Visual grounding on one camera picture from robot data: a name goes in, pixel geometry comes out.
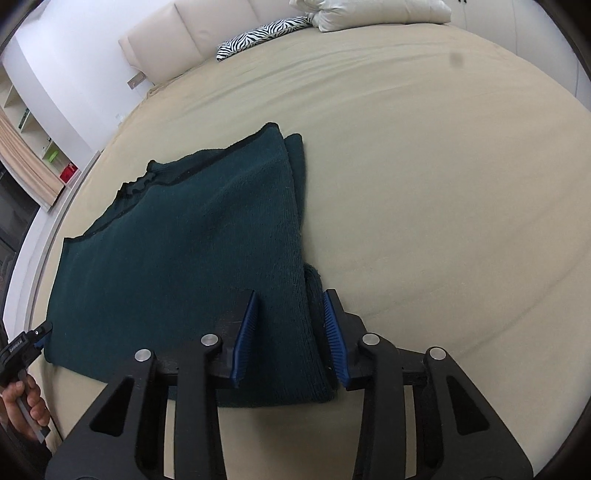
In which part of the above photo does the dark green knitted garment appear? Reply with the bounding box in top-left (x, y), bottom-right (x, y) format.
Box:
top-left (45, 123), bottom-right (335, 407)

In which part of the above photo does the person's left hand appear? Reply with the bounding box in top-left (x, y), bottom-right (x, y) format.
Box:
top-left (1, 374), bottom-right (50, 440)

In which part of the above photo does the dark window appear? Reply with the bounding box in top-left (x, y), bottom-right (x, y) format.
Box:
top-left (0, 165), bottom-right (39, 285)

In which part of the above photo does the red storage box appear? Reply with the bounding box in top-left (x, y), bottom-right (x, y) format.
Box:
top-left (60, 163), bottom-right (78, 184)

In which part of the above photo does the green shelf item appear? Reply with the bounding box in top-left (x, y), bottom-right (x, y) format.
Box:
top-left (43, 144), bottom-right (60, 163)

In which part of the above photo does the zebra print pillow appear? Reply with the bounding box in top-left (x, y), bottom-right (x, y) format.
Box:
top-left (215, 16), bottom-right (312, 62)

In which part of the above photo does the white crumpled duvet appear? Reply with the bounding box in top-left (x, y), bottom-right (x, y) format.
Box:
top-left (290, 0), bottom-right (452, 33)

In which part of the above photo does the cream padded headboard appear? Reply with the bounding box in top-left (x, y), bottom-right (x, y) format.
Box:
top-left (119, 0), bottom-right (301, 85)

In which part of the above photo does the white wall shelf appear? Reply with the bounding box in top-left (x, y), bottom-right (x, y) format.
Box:
top-left (0, 67), bottom-right (78, 185)

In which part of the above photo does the wall switch plate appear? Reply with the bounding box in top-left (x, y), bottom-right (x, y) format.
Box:
top-left (127, 72), bottom-right (145, 90)

